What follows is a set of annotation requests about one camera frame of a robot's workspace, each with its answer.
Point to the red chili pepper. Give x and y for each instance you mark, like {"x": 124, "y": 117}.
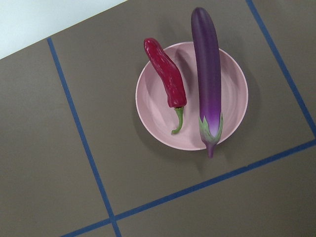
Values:
{"x": 170, "y": 76}

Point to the purple eggplant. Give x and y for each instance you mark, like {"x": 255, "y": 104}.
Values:
{"x": 209, "y": 78}

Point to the pink plate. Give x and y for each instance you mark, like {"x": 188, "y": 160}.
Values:
{"x": 159, "y": 119}

